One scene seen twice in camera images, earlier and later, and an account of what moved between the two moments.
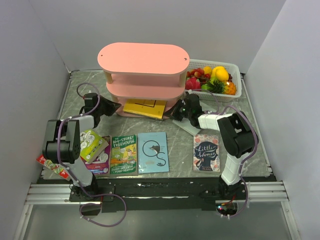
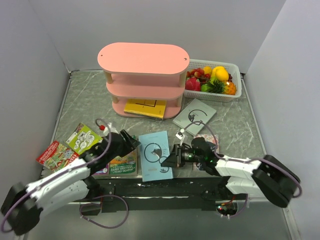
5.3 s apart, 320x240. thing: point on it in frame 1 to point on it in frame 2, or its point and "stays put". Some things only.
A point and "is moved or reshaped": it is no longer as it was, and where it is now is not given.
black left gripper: (113, 106) to (128, 138)
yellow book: (154, 108) stays put
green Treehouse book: (123, 156) stays put
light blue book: (152, 152) is moved or reshaped
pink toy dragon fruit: (192, 83) stays put
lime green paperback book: (91, 144) stays put
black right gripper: (173, 113) to (171, 160)
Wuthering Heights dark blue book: (142, 116) stays put
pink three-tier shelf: (144, 71) stays put
